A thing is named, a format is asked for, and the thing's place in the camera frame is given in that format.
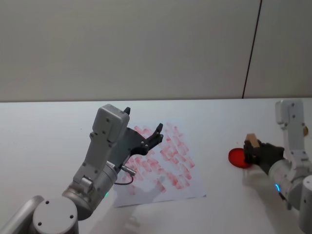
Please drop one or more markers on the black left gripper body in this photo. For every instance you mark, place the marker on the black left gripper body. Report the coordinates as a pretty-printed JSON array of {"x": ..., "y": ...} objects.
[{"x": 129, "y": 143}]

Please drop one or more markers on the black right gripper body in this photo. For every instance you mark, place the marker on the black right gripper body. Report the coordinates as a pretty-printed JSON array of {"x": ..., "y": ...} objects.
[{"x": 269, "y": 154}]

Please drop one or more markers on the small wooden stamp block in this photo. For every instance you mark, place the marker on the small wooden stamp block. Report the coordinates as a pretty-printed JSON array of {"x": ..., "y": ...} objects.
[{"x": 253, "y": 140}]

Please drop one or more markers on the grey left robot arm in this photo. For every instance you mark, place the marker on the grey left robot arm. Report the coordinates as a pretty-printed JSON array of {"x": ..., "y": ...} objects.
[{"x": 97, "y": 156}]

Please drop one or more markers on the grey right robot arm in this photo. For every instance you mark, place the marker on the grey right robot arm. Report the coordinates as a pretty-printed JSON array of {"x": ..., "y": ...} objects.
[{"x": 292, "y": 146}]

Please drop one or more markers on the round red ink pad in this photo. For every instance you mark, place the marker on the round red ink pad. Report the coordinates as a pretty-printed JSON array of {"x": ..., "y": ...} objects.
[{"x": 236, "y": 158}]

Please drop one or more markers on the small round brass object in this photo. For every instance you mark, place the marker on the small round brass object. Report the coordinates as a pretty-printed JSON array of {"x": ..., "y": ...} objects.
[{"x": 304, "y": 131}]

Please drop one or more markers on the white paper with red stamps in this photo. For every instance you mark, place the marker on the white paper with red stamps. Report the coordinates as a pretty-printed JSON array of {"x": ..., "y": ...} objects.
[{"x": 180, "y": 175}]

